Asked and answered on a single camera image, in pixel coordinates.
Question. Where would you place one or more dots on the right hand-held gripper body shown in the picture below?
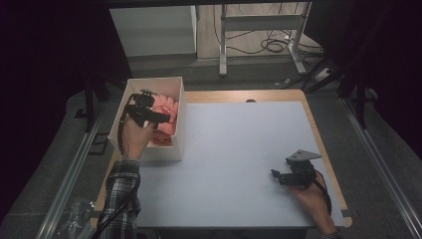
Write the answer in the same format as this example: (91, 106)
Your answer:
(302, 171)

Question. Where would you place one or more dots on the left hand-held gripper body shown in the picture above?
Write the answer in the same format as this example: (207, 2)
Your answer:
(141, 109)

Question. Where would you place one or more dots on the pink padded jacket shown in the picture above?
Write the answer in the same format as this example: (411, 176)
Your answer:
(166, 114)

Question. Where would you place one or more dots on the white storage box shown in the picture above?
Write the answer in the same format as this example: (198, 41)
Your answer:
(172, 151)

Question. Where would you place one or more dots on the person's left hand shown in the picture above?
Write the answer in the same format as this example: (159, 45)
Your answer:
(134, 139)

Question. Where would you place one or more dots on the person's right hand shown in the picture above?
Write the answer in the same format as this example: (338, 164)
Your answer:
(313, 202)

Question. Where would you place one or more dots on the white table mat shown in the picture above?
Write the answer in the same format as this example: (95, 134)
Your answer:
(232, 166)

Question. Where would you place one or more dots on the black metal stand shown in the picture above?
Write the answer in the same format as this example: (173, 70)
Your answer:
(89, 99)
(360, 99)

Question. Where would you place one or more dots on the white cabinet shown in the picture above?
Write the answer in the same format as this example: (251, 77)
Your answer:
(156, 31)

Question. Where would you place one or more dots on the white power strip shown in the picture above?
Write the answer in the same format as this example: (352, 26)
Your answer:
(322, 74)

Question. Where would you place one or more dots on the clear plastic bag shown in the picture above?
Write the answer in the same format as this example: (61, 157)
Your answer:
(76, 219)

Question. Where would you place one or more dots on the aluminium floor rail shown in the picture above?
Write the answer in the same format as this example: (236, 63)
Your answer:
(381, 169)
(69, 172)

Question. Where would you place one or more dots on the white metal desk frame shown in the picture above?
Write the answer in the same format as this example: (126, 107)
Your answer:
(262, 22)

